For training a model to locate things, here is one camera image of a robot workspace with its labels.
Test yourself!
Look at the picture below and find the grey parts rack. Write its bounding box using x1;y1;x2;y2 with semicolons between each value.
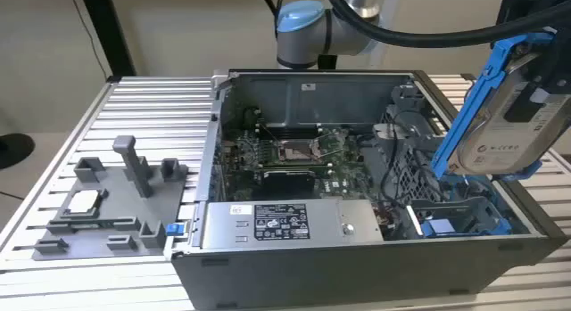
31;134;192;262

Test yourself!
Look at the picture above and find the grey metal drive cage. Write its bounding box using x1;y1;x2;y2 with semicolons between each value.
371;86;448;205

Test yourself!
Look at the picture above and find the empty blue disk carrier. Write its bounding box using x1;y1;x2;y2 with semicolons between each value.
420;219;456;239

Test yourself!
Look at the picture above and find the black round base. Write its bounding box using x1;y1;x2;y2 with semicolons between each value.
0;132;36;170

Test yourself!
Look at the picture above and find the black open PC case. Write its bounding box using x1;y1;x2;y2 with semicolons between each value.
171;68;570;300

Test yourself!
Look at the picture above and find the thick black cable hose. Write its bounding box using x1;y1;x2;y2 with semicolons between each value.
323;0;571;48

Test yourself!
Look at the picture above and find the red yellow wire bundle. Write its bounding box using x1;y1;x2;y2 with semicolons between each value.
369;203;397;231

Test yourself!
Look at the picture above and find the green motherboard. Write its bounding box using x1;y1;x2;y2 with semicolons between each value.
223;123;380;203

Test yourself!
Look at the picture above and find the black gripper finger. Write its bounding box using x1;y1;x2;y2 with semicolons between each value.
503;84;547;122

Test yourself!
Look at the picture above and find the black frame post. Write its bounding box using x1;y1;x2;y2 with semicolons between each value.
71;0;137;84

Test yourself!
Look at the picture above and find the grey power supply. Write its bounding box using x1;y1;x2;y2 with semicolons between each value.
199;199;385;252

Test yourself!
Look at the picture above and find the blue case latch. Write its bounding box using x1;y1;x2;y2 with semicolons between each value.
163;222;187;238

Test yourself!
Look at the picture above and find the disk bay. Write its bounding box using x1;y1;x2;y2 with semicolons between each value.
403;177;535;241

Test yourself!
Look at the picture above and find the hard disk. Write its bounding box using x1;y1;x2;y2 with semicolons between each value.
435;31;571;184

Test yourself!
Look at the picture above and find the silver CPU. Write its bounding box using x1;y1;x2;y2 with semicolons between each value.
65;191;101;215

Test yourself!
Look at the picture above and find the black graphics card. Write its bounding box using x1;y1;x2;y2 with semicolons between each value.
260;169;316;195

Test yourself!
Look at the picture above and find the CPU socket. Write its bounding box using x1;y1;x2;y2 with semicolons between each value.
276;136;327;165

